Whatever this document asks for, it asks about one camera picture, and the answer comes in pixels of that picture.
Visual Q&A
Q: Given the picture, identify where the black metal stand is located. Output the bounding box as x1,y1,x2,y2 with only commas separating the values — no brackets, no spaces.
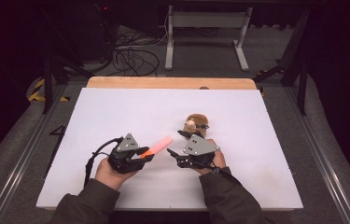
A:
40,57,94,115
253,8,311,116

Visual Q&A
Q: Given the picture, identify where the dark box with red light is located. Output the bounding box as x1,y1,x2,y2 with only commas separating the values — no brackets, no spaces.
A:
78,3,118,63

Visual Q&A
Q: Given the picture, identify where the hand-held gripper cable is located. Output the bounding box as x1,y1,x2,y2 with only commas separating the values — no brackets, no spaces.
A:
194,160,242,185
83,136,124,188

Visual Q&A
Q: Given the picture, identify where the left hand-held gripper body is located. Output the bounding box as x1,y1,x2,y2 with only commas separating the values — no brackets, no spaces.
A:
106,133,147,175

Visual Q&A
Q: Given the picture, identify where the person's left hand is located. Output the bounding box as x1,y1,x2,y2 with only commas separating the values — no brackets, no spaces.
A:
94,157,139,191

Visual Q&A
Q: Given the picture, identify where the pink and orange highlighter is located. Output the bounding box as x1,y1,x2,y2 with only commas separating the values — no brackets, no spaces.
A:
140,135,175,160

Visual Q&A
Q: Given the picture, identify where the brown pen holder with figurine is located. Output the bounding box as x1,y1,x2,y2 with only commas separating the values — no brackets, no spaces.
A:
183,113,210,139

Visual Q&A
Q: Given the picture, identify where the left hand-held gripper cable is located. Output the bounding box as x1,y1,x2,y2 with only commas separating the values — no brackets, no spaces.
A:
83,136,124,188

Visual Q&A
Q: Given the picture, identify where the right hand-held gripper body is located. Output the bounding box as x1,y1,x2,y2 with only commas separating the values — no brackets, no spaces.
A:
175,133,221,170

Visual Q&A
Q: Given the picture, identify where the grey metal desk frame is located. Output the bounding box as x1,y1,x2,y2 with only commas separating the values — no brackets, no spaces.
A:
164,5,254,72

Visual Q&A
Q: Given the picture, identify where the white table mat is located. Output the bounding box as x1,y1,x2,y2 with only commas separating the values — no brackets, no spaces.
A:
35,87,304,210

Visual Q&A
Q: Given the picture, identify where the person's right hand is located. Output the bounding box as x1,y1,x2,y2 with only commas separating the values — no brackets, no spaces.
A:
194,138,227,175

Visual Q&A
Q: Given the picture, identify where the yellow and black hazard tape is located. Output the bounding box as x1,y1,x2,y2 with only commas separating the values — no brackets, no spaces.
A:
27,77,71,103

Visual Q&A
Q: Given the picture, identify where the bundle of black floor cables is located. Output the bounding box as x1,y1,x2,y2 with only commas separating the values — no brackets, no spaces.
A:
105,29,167,77

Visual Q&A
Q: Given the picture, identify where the aluminium floor rail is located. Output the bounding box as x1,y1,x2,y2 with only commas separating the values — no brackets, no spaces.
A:
0,83,68,224
283,87,350,224

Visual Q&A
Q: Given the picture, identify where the right hand-held gripper cable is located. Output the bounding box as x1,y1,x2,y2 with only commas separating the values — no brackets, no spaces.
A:
194,160,242,185

